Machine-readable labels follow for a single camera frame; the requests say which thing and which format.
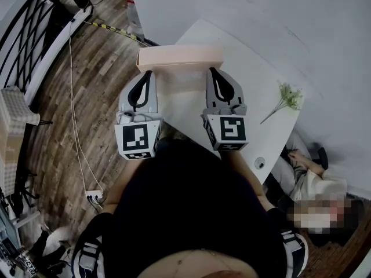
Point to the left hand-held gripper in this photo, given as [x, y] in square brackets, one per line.
[136, 139]

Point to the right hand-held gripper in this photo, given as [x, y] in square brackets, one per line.
[232, 129]

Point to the pink box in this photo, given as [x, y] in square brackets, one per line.
[179, 55]

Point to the person's right forearm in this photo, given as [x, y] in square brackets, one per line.
[245, 178]

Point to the person's left forearm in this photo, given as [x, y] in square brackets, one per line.
[119, 184]

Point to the green artificial plant sprig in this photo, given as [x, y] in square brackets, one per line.
[290, 97]

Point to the yellow black striped tape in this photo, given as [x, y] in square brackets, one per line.
[116, 30]

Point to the white power strip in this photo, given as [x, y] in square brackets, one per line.
[94, 195]

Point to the person's torso in dark shirt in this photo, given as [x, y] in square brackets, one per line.
[188, 207]

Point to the checkered cloth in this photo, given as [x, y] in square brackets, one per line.
[14, 109]

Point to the black railing with white frame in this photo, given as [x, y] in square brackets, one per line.
[52, 54]

